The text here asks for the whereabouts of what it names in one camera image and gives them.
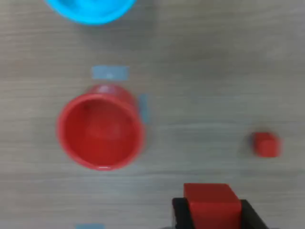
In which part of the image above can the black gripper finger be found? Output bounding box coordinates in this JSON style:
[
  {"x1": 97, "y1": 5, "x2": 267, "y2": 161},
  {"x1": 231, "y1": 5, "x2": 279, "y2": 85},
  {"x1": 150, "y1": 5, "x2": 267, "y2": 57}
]
[
  {"x1": 239, "y1": 199, "x2": 270, "y2": 229},
  {"x1": 172, "y1": 198, "x2": 197, "y2": 229}
]

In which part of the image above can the red cube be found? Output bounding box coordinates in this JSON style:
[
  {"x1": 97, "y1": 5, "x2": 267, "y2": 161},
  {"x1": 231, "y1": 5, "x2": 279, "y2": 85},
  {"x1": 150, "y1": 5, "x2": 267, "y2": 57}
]
[
  {"x1": 251, "y1": 132, "x2": 282, "y2": 158},
  {"x1": 183, "y1": 183, "x2": 241, "y2": 229}
]

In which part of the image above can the red cup bin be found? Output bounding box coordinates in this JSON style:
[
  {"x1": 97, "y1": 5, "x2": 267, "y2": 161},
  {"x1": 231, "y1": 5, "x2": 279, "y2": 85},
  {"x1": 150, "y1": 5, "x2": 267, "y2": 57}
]
[{"x1": 56, "y1": 83, "x2": 146, "y2": 172}]

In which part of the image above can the blue cup bin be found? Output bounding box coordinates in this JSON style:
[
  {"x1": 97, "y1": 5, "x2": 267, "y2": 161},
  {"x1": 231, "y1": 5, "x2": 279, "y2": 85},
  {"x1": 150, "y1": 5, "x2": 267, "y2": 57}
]
[{"x1": 42, "y1": 0, "x2": 138, "y2": 26}]

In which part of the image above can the blue tape piece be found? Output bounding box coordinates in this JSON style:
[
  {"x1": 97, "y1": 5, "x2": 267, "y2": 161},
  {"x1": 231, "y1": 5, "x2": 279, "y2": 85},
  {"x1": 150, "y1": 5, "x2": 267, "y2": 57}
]
[
  {"x1": 75, "y1": 223, "x2": 105, "y2": 229},
  {"x1": 91, "y1": 65, "x2": 131, "y2": 81},
  {"x1": 139, "y1": 93, "x2": 150, "y2": 124}
]

